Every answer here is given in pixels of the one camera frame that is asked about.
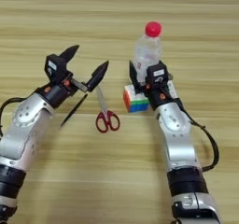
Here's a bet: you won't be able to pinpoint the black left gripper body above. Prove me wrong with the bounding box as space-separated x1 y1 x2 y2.
35 77 89 109

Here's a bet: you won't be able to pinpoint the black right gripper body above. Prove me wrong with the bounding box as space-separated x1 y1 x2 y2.
143 77 181 110

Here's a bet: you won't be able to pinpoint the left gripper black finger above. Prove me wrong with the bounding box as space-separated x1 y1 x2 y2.
86 60 110 93
59 44 80 63

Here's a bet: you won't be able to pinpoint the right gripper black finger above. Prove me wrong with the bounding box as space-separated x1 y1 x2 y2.
129 60 148 95

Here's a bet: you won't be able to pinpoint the multicoloured puzzle cube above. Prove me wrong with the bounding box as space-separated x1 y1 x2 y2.
122 84 150 114

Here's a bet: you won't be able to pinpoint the clear bottle with red cap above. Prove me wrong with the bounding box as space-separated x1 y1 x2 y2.
134 21 164 83

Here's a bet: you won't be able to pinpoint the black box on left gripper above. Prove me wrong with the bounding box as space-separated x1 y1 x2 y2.
44 53 68 85

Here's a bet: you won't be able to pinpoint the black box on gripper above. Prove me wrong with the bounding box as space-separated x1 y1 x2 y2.
145 62 170 86
44 53 68 85

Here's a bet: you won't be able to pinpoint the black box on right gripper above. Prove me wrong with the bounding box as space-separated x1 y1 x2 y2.
145 62 170 86

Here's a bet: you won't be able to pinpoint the black pen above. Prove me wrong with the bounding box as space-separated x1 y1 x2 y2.
59 92 89 128

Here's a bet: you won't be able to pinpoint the red handled scissors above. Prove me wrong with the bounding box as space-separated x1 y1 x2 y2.
94 86 121 134

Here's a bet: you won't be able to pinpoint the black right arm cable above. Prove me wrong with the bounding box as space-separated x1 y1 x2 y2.
176 97 220 173

